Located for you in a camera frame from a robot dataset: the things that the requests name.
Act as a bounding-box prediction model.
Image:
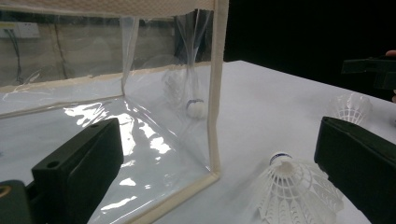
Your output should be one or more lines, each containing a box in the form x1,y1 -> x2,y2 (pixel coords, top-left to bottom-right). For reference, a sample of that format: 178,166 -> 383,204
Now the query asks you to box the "black curtain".
223,0 -> 396,101

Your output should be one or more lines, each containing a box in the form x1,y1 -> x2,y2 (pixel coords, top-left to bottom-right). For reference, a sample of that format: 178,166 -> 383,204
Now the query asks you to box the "black floor cable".
5,29 -> 25,85

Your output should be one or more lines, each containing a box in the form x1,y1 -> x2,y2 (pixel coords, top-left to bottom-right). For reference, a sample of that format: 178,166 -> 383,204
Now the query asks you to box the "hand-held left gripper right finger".
313,116 -> 396,224

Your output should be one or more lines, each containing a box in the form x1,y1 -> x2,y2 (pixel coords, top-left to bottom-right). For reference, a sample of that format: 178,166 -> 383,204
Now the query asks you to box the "white wall socket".
0,21 -> 41,39

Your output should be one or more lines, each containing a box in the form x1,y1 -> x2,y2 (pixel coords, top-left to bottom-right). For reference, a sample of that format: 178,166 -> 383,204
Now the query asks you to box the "white plastic shuttlecock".
330,92 -> 373,125
256,151 -> 345,224
163,66 -> 208,120

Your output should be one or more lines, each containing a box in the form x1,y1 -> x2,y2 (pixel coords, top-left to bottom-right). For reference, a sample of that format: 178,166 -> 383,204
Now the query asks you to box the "white table cover sheet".
0,60 -> 396,224

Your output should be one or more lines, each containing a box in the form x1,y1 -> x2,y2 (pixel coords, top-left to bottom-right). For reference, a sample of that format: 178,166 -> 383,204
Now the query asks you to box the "clear plastic bag beige trim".
0,0 -> 230,224

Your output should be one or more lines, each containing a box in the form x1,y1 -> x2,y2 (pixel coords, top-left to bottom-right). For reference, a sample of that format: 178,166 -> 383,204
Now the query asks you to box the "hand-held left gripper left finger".
31,117 -> 125,224

